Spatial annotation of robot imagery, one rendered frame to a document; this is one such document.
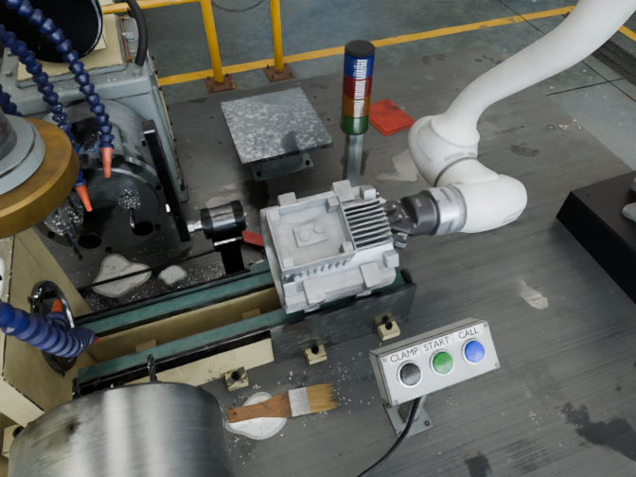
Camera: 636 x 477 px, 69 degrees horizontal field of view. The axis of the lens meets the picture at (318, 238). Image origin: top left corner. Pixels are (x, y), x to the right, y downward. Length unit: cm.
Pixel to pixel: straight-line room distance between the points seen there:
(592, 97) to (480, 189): 263
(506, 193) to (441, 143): 16
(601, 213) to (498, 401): 51
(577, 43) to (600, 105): 266
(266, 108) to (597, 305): 94
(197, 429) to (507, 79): 70
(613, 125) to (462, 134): 239
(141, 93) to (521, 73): 72
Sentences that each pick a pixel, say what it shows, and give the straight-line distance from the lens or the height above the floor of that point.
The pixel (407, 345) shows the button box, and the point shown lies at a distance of 67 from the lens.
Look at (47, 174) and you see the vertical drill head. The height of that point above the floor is 133.
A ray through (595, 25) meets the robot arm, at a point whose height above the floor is 138.
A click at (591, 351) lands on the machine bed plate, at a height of 80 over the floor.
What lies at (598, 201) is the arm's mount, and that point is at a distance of 127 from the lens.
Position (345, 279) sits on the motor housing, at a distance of 78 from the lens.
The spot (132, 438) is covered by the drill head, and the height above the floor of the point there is 116.
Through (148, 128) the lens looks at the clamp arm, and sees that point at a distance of 75.
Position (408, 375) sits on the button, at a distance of 66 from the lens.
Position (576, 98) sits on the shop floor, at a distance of 344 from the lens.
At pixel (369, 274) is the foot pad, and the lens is 78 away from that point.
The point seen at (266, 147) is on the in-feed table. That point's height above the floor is 92.
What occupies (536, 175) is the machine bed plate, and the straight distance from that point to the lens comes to 142.
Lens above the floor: 167
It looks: 50 degrees down
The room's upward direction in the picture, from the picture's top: straight up
